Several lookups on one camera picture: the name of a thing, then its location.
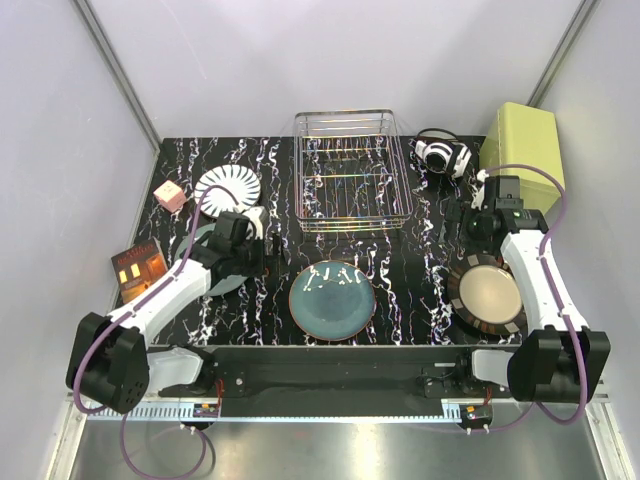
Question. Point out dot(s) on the dark book with house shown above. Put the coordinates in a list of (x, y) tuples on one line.
[(138, 268)]

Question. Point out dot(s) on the dark teal glazed plate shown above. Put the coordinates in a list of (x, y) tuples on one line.
[(332, 300)]

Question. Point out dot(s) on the pink cube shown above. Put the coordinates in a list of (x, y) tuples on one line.
[(170, 196)]

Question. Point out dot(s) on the metal wire dish rack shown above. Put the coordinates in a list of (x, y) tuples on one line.
[(350, 172)]

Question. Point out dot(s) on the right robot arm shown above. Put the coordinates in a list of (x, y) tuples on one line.
[(561, 359)]

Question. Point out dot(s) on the light blue plate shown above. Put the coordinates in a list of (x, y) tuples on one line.
[(225, 286)]

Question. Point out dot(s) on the yellow-green box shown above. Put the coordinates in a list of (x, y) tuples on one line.
[(525, 135)]

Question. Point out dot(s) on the beige brown rimmed plate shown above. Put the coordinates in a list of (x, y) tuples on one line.
[(483, 292)]

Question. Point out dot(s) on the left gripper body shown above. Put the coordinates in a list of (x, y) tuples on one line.
[(267, 248)]

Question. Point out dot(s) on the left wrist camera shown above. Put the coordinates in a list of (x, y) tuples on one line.
[(258, 218)]

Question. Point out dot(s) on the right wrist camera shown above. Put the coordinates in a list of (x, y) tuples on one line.
[(497, 192)]

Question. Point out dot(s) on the white black headphones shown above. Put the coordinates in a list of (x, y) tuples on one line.
[(442, 152)]

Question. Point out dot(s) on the white blue striped plate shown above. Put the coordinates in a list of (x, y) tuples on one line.
[(229, 187)]

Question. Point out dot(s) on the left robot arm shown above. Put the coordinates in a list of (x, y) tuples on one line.
[(111, 363)]

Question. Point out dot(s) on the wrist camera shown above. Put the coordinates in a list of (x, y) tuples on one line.
[(258, 218), (497, 192)]

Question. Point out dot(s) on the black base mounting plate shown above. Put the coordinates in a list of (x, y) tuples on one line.
[(335, 382)]

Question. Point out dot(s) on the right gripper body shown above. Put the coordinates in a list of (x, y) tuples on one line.
[(472, 223)]

